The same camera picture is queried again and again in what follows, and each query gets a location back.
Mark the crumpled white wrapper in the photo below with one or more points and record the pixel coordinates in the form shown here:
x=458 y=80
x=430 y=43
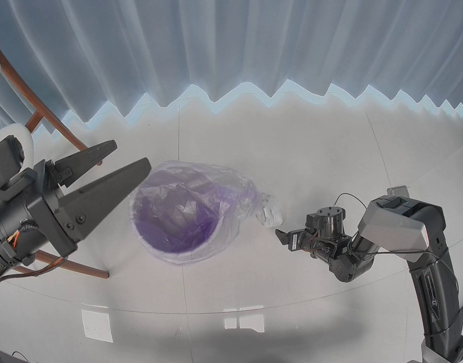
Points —
x=271 y=214

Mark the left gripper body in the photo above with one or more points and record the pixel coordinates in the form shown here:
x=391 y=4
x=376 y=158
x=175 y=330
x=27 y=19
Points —
x=23 y=221

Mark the purple plastic bag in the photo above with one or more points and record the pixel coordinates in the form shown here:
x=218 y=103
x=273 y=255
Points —
x=186 y=217

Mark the blue-green curtain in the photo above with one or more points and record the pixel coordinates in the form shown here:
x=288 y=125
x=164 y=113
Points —
x=231 y=32

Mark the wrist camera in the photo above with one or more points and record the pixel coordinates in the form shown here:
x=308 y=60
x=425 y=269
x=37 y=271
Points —
x=311 y=222
x=4 y=161

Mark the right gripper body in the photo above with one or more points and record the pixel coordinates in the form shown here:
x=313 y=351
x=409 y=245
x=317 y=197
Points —
x=303 y=240

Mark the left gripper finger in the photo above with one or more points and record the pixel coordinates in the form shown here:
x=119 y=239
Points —
x=80 y=163
x=103 y=199

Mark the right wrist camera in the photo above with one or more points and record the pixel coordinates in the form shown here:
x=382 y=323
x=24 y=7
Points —
x=311 y=222

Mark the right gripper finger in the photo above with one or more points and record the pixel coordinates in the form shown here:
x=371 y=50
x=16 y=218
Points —
x=286 y=241
x=284 y=233

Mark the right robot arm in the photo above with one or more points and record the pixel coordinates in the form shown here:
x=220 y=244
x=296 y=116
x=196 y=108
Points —
x=398 y=225

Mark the white chair with wooden legs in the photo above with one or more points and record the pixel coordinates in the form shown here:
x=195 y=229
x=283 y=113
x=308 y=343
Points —
x=27 y=96

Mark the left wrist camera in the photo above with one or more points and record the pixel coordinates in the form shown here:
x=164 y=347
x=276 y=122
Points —
x=4 y=161

